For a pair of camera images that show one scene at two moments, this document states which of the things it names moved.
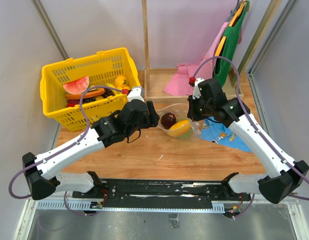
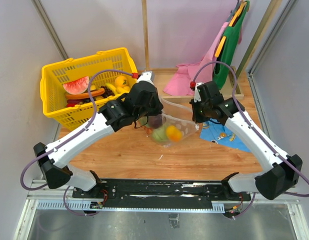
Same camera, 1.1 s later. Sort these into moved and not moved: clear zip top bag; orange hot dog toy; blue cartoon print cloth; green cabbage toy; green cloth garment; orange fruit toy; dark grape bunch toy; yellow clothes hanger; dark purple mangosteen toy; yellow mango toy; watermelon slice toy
Moved: green cabbage toy; clear zip top bag; dark purple mangosteen toy; yellow mango toy
Not moved: green cloth garment; watermelon slice toy; yellow clothes hanger; orange fruit toy; dark grape bunch toy; orange hot dog toy; blue cartoon print cloth
